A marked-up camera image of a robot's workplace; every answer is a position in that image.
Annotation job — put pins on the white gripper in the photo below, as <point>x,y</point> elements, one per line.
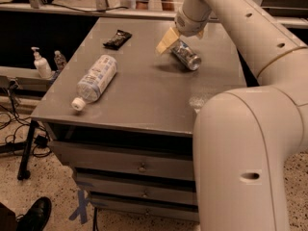
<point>190,25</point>

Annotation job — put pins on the silver redbull can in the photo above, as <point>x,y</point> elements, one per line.
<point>186,56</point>

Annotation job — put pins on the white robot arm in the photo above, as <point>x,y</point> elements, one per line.
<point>242,137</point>

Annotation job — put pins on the black snack wrapper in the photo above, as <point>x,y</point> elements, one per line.
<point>117,40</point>

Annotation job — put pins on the clear plastic water bottle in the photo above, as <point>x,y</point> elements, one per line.
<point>94,82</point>

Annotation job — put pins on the grey drawer cabinet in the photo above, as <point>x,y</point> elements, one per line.
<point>151,103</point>

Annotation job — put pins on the small clear plastic bottle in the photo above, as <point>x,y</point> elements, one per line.
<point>59,60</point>

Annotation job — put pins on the white pump dispenser bottle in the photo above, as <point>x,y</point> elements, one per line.
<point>41,64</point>

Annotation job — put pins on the top grey drawer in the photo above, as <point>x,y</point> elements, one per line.
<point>122,160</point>

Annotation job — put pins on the grey drawer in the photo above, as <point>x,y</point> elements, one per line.
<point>149,190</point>
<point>122,160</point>
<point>146,207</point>

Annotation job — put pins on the middle grey drawer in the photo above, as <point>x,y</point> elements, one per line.
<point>149,190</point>

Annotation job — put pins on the bottom grey drawer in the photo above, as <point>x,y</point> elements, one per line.
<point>146,207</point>

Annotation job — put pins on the blue tape floor mark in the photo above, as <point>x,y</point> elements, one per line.
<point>80,211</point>

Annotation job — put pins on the black table leg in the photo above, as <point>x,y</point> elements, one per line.
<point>23,172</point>

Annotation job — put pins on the black leather shoe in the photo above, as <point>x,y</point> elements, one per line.
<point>37,216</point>

